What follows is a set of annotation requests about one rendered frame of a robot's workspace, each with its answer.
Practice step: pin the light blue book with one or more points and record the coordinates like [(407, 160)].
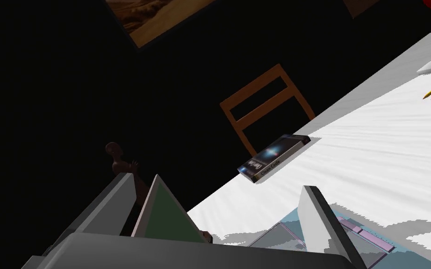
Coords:
[(406, 260)]

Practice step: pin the framed brown landscape picture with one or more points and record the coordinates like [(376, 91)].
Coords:
[(152, 18)]

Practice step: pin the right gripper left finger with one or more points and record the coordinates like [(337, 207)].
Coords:
[(110, 209)]

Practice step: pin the brown wooden chair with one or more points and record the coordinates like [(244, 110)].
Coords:
[(264, 106)]

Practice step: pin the black book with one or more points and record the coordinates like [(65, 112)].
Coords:
[(271, 158)]

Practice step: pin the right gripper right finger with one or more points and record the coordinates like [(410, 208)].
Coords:
[(314, 224)]

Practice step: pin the white table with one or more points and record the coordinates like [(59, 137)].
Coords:
[(372, 149)]

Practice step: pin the dark brown figurine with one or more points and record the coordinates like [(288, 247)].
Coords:
[(118, 158)]

